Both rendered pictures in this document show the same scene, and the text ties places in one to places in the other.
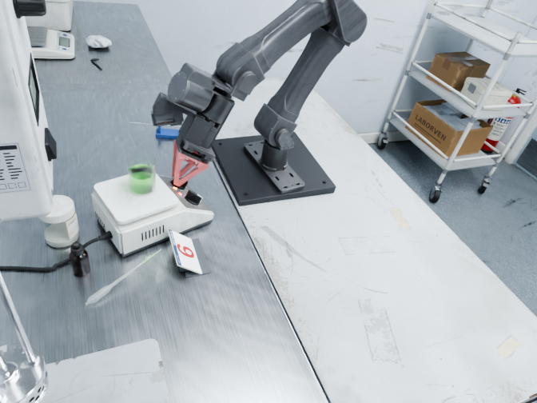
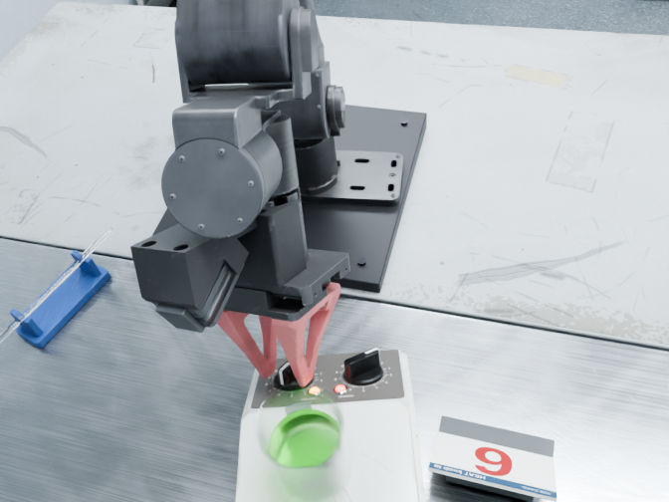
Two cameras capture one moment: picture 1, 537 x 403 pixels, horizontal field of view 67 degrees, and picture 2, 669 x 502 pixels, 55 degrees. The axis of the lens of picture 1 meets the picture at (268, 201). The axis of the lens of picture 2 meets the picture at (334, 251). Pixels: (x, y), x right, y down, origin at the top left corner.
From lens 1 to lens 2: 0.54 m
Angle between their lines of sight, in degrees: 29
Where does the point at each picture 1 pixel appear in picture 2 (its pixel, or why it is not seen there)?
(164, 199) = (382, 433)
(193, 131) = (285, 251)
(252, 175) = (315, 223)
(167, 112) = (215, 271)
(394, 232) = (565, 100)
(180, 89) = (232, 188)
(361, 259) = (612, 176)
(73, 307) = not seen: outside the picture
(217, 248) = (485, 391)
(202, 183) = not seen: hidden behind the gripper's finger
